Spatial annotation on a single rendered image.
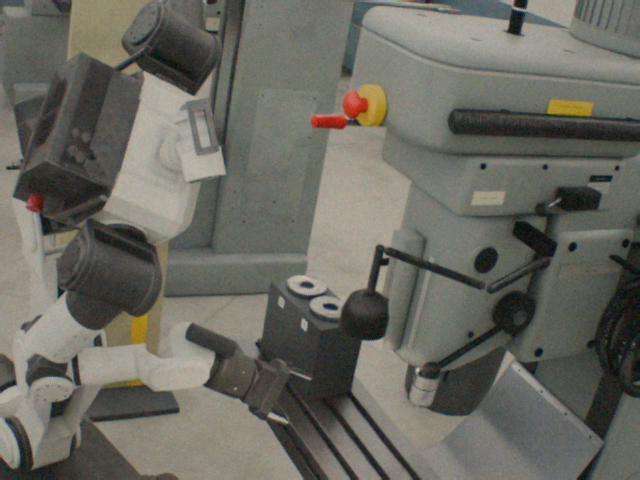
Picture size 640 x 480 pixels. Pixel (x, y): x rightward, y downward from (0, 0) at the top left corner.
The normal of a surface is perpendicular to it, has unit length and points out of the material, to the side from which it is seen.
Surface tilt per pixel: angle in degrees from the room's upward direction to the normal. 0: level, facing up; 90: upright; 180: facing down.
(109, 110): 58
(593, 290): 90
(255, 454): 0
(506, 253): 90
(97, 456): 0
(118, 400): 0
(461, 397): 94
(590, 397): 90
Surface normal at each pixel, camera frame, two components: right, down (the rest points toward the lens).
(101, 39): 0.42, 0.44
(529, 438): -0.72, -0.37
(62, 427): 0.45, -0.61
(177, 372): 0.22, 0.57
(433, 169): -0.89, 0.04
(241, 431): 0.17, -0.90
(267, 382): 0.44, 0.23
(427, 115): -0.42, 0.31
